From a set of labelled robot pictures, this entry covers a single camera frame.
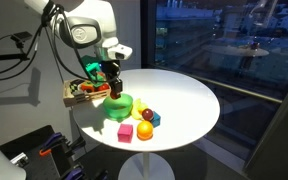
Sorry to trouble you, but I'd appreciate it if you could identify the black clamp with blue grip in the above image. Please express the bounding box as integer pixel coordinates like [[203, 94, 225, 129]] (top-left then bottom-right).
[[58, 136, 109, 180]]

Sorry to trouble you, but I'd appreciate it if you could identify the small red-orange fruit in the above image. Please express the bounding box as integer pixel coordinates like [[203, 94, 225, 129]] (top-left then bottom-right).
[[110, 92, 121, 100]]

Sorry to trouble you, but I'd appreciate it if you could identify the dark red plum toy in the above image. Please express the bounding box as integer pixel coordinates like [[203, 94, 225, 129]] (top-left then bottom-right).
[[142, 108, 154, 121]]

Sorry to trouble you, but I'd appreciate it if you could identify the wooden tray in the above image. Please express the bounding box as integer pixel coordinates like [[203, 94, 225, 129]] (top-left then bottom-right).
[[63, 81, 111, 107]]

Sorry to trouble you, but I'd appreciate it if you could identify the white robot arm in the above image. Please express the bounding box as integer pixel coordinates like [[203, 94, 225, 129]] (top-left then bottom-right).
[[24, 0, 132, 99]]

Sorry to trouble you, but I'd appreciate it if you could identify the teal blue block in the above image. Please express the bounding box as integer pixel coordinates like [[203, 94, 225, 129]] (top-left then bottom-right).
[[151, 112, 161, 127]]

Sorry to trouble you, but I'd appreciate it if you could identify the round orange fruit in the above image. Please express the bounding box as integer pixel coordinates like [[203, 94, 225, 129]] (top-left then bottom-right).
[[137, 121, 154, 140]]

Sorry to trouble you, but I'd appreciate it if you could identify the green cube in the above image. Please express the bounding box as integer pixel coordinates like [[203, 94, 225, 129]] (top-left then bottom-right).
[[82, 55, 101, 80]]

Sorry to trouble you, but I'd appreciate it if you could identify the green translucent plastic bowl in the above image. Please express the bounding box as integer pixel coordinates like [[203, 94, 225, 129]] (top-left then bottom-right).
[[103, 93, 133, 121]]

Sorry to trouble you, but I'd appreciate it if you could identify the white table pedestal base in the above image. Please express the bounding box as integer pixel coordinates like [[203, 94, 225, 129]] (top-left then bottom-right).
[[118, 152, 175, 180]]

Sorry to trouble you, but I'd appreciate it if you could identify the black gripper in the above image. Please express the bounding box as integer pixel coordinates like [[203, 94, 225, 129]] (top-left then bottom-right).
[[101, 60, 123, 95]]

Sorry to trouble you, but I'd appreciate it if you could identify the orange handled clamp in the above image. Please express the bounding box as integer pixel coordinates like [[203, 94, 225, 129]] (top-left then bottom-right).
[[39, 132, 69, 157]]

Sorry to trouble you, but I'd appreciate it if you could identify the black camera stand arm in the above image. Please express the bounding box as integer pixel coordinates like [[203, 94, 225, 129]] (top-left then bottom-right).
[[0, 31, 34, 64]]

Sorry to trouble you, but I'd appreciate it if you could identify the yellow banana toy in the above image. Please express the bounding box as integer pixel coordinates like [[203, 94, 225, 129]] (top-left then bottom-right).
[[131, 98, 148, 120]]

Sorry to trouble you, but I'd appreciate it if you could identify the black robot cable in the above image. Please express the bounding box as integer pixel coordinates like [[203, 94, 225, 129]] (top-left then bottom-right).
[[0, 0, 108, 84]]

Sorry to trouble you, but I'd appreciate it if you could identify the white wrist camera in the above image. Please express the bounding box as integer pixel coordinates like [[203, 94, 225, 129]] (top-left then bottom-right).
[[107, 44, 133, 60]]

